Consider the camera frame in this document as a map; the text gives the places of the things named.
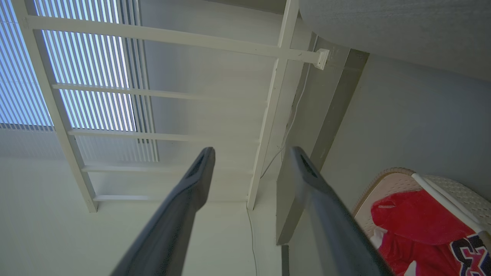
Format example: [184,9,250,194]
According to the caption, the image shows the grey fabric sofa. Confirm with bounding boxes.
[298,0,491,83]

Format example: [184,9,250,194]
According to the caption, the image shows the red number 23 jersey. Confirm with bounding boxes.
[370,190,491,276]

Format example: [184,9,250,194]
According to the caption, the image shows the vertical window blinds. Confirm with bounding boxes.
[0,0,160,161]

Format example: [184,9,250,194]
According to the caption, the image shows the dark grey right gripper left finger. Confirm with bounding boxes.
[110,147,216,276]

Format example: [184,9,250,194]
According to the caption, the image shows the white perforated laundry basket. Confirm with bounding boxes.
[352,168,491,276]

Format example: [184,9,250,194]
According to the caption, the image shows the grey concrete ledge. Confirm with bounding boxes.
[275,36,371,246]

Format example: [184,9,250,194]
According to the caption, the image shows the thin white cable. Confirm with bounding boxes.
[245,36,320,276]

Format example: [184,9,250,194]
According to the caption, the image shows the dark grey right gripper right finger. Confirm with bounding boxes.
[290,146,395,276]

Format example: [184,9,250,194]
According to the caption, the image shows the white metal railing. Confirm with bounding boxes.
[12,0,330,213]

